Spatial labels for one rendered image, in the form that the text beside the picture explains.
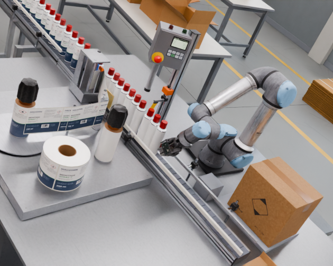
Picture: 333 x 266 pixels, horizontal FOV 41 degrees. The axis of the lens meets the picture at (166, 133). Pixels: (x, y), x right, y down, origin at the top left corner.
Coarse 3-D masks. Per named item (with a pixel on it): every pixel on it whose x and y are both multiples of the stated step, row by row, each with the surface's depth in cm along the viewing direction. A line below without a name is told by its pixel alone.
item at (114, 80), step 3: (114, 75) 247; (117, 75) 246; (114, 78) 247; (117, 78) 247; (111, 81) 248; (114, 81) 248; (117, 81) 248; (111, 84) 249; (114, 84) 248; (108, 87) 251; (111, 87) 249; (111, 90) 250
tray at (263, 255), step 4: (264, 252) 206; (260, 256) 208; (264, 256) 206; (268, 256) 204; (252, 260) 204; (256, 260) 205; (260, 260) 206; (264, 260) 206; (268, 260) 205; (272, 260) 203; (244, 264) 200; (248, 264) 201; (252, 264) 202; (256, 264) 203; (260, 264) 204; (264, 264) 205; (268, 264) 205; (272, 264) 203
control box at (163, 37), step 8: (160, 24) 219; (168, 24) 222; (160, 32) 217; (168, 32) 216; (176, 32) 218; (160, 40) 218; (168, 40) 219; (152, 48) 224; (160, 48) 221; (168, 48) 221; (176, 48) 222; (152, 56) 223; (168, 56) 224; (184, 56) 224; (160, 64) 226; (168, 64) 226; (176, 64) 227
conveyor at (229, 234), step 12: (72, 72) 273; (156, 156) 234; (168, 168) 229; (168, 180) 222; (180, 180) 225; (180, 192) 218; (192, 192) 221; (192, 204) 214; (204, 204) 217; (204, 216) 210; (216, 216) 213
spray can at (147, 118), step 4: (152, 108) 231; (148, 112) 229; (152, 112) 229; (144, 116) 231; (148, 116) 230; (152, 116) 231; (144, 120) 231; (148, 120) 230; (144, 124) 232; (148, 124) 232; (140, 128) 234; (144, 128) 233; (140, 132) 235; (144, 132) 235; (140, 136) 236
